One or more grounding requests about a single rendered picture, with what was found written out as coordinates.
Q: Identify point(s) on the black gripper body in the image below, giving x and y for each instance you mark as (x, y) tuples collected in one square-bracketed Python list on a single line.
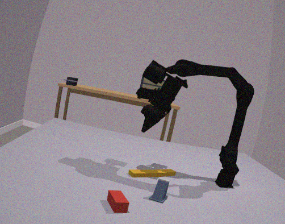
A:
[(162, 104)]

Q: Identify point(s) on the yellow bar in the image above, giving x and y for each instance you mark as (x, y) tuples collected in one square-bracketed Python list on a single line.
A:
[(152, 173)]

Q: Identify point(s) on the red rectangular block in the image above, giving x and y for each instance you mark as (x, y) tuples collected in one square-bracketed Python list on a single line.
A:
[(117, 201)]

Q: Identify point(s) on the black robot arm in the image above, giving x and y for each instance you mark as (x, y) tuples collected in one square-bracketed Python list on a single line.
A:
[(228, 156)]

